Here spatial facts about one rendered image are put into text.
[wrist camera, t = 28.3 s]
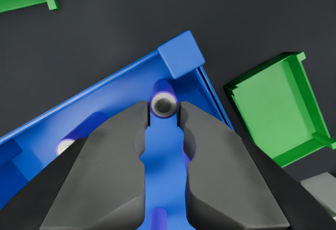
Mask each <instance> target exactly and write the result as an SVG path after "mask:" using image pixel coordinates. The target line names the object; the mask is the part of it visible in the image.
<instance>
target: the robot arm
mask: <svg viewBox="0 0 336 230"><path fill-rule="evenodd" d="M176 119H177V127H180V129H181V130H182V131H183V132H184V140H183V151H184V152H185V154H186V155H187V156H188V158H189V159H190V162H189V164H188V167H187V176H186V186H185V195H184V196H185V210H186V218H187V221H188V223H189V224H190V225H191V226H192V227H193V228H195V229H196V230H336V221H335V220H334V219H333V217H332V216H331V215H330V214H329V213H328V212H327V210H326V209H325V208H324V207H323V206H322V205H321V204H320V203H319V202H318V201H317V200H316V199H315V198H314V197H313V196H312V195H311V194H310V193H309V192H308V191H307V190H306V189H305V188H304V187H303V186H302V185H301V184H300V183H299V182H298V181H296V180H295V179H294V178H293V177H292V176H291V175H290V174H289V173H287V172H286V171H285V170H284V169H283V168H282V167H281V166H280V165H278V164H277V163H276V162H275V161H274V160H273V159H272V158H271V157H269V156H268V155H267V154H266V153H265V152H264V151H263V150H262V149H260V148H259V147H258V146H257V145H256V144H255V143H254V142H252V141H251V140H250V139H242V138H241V137H240V136H239V135H238V134H237V133H236V132H235V131H233V130H232V129H231V128H230V127H229V126H227V125H226V124H225V123H223V122H222V121H220V120H219V119H217V118H216V117H214V116H212V115H210V114H208V113H207V112H205V111H203V110H201V109H200V108H198V107H196V106H195V105H193V104H191V103H189V102H187V101H182V102H178V103H177V112H176ZM148 126H151V102H147V101H145V100H142V101H140V102H138V103H136V104H134V105H132V106H131V107H129V108H127V109H125V110H124V111H122V112H120V113H118V114H116V115H114V116H112V117H111V118H109V119H108V120H106V121H105V122H103V123H102V124H101V125H99V126H98V127H97V128H96V129H94V130H93V131H92V132H91V133H90V134H89V135H88V136H87V137H86V138H77V139H76V140H75V141H74V142H73V143H72V144H71V145H70V146H68V147H67V148H66V149H65V150H64V151H63V152H62V153H61V154H59V155H58V156H57V157H56V158H55V159H54V160H53V161H52V162H50V163H49V164H48V165H47V166H46V167H45V168H44V169H43V170H42V171H40V172H39V173H38V174H37V175H36V176H35V177H34V178H33V179H31V180H30V181H29V182H28V183H27V184H26V185H25V186H24V187H23V188H21V189H20V190H19V191H18V192H17V193H16V194H15V195H14V196H13V197H12V198H11V199H10V200H9V201H8V202H7V203H6V204H5V206H4V207H3V208H2V209H1V210H0V230H136V229H138V228H139V227H140V226H141V225H142V224H143V222H144V219H145V204H146V188H145V166H144V164H143V162H142V161H141V160H140V157H141V155H142V154H143V153H144V152H145V150H146V146H145V130H146V129H147V128H148Z"/></svg>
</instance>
